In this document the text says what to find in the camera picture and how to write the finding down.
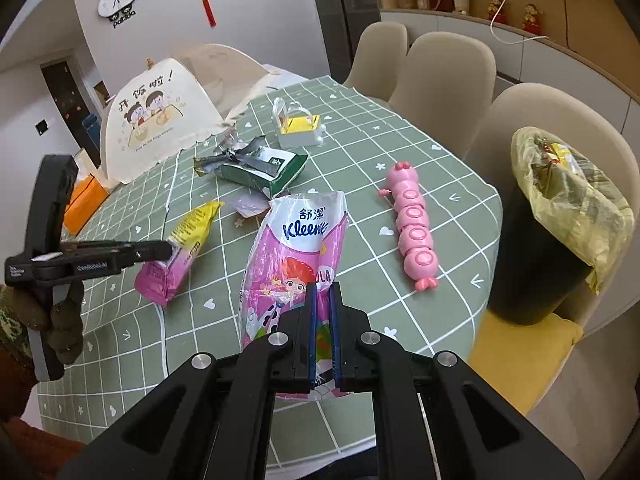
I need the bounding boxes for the orange tissue box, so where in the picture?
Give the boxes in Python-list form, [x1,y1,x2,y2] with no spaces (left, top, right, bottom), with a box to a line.
[63,176,108,236]

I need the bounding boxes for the black trash bin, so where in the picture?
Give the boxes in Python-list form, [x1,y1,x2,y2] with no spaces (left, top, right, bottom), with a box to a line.
[488,186,591,325]

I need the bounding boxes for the cream mesh food cover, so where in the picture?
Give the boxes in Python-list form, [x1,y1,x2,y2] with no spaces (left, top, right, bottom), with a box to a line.
[101,44,279,183]

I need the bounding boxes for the white charging cable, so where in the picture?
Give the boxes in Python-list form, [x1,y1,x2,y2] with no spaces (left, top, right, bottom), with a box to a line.
[488,0,549,47]

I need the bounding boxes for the pink caterpillar toy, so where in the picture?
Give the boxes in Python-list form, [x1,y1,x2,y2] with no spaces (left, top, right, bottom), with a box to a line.
[378,162,439,292]

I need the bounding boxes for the yellow pink snack packet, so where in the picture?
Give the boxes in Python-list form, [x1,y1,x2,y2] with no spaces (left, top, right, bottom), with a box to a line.
[134,202,224,307]

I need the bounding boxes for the yellow seat cushion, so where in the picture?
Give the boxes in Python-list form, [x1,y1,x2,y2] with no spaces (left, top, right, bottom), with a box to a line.
[468,311,584,415]

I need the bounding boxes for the yellow trash bag liner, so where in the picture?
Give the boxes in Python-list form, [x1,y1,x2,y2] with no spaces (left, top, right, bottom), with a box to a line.
[511,127,634,294]

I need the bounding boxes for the right red fortune figurine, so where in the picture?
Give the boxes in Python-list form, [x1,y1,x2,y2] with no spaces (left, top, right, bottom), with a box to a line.
[522,3,542,36]

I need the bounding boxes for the middle beige dining chair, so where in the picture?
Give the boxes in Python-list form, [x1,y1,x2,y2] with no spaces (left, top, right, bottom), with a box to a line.
[388,32,497,158]

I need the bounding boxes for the far beige dining chair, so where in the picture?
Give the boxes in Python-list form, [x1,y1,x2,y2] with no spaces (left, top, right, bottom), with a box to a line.
[344,22,408,102]

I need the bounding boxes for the green silver snack bag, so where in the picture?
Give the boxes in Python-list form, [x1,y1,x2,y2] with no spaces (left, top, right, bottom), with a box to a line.
[193,130,308,200]

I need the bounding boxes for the green grid tablecloth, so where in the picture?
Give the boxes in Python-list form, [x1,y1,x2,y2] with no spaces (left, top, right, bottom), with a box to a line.
[37,77,502,442]

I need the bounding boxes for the pink kleenex tissue pack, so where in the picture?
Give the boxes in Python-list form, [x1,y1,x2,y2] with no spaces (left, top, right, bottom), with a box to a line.
[239,191,348,401]

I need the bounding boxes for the left red fortune figurine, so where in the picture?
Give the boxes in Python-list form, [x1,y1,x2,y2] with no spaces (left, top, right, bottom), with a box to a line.
[487,0,508,25]

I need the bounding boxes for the red fortune figurine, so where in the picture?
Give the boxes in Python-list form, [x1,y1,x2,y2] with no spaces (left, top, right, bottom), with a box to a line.
[522,3,542,36]
[487,0,508,25]

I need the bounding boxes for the near beige dining chair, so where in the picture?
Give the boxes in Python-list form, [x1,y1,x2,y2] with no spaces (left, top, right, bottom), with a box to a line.
[465,84,639,325]

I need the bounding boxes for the beige dining chair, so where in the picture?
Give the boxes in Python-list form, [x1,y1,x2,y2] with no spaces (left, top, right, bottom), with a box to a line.
[344,22,408,102]
[388,32,497,158]
[465,84,639,325]

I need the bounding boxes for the white yellow toy cart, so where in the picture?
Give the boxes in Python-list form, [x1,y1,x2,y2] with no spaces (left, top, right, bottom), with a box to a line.
[271,98,326,150]

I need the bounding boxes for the person's left hand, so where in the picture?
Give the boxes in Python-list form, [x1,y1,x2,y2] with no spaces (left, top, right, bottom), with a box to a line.
[1,282,85,366]

